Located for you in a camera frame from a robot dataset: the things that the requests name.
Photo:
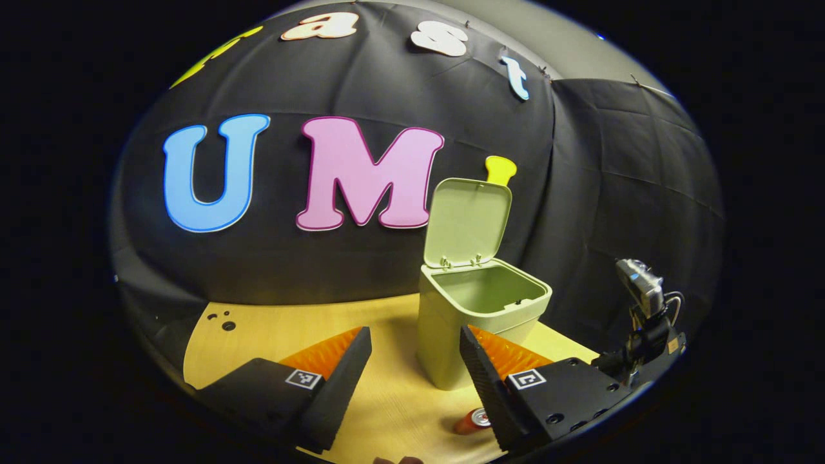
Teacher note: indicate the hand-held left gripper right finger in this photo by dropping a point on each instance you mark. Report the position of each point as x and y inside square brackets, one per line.
[490, 393]

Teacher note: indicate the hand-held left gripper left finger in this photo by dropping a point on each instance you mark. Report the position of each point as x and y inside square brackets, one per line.
[338, 393]

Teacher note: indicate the red pop can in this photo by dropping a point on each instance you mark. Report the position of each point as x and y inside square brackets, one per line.
[469, 423]

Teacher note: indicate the pale green garbage bin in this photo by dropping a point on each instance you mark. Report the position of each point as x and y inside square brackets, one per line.
[451, 335]

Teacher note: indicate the wooden desktop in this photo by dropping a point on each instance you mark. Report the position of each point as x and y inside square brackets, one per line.
[290, 335]

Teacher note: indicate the black backdrop cloth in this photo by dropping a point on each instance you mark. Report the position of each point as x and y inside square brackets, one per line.
[271, 258]

